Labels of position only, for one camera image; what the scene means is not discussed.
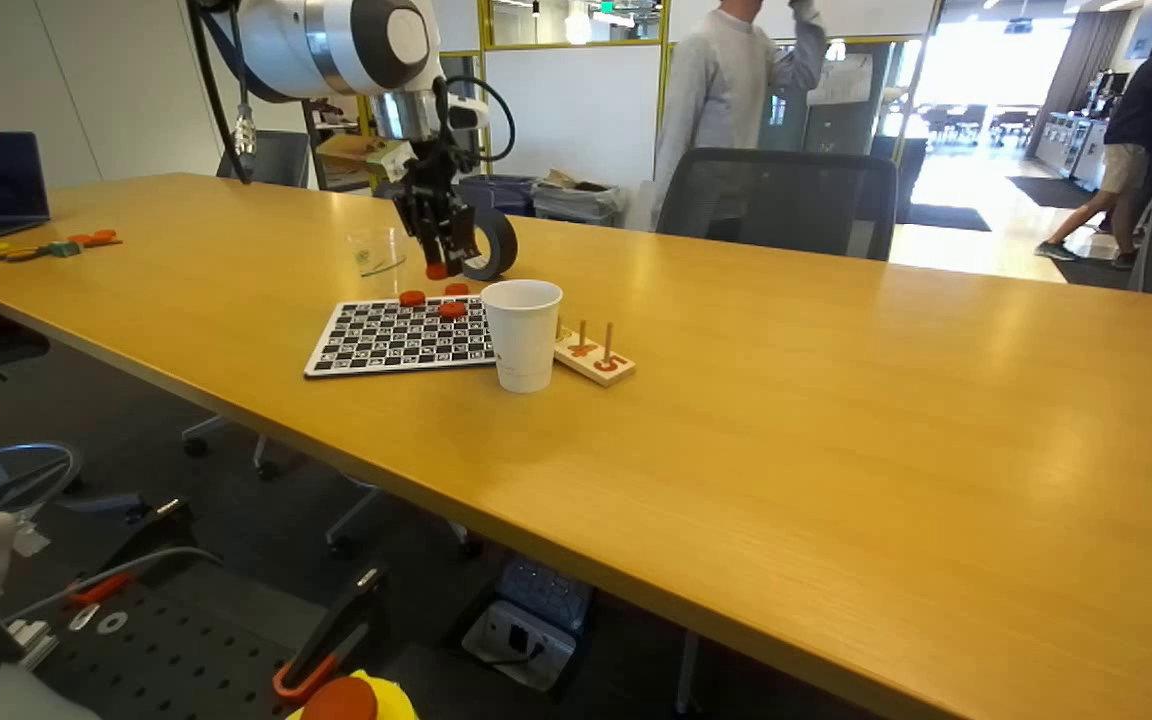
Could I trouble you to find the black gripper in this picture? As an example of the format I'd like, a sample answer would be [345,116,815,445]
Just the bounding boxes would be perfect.
[391,139,480,271]

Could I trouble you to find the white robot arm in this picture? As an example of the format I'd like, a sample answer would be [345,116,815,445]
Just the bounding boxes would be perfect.
[190,0,478,277]

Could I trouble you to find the white paper cup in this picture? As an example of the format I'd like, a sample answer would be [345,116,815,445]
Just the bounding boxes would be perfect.
[480,279,563,393]

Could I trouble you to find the black tape roll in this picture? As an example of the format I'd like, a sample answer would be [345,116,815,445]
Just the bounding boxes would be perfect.
[465,211,517,279]

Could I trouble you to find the checkered calibration board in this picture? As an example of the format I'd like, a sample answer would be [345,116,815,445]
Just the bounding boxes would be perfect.
[306,297,495,379]

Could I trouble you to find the wooden peg base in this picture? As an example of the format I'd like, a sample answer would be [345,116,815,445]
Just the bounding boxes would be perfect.
[558,326,635,384]

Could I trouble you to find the person in grey shirt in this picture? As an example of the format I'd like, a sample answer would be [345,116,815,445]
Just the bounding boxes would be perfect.
[641,0,827,228]

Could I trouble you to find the orange green tool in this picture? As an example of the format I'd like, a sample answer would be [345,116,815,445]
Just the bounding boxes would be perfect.
[0,228,122,263]

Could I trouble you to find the floor power box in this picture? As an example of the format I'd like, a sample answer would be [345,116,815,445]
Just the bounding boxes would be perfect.
[460,599,576,691]

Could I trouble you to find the red emergency stop button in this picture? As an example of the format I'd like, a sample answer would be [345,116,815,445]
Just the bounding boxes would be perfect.
[289,672,421,720]

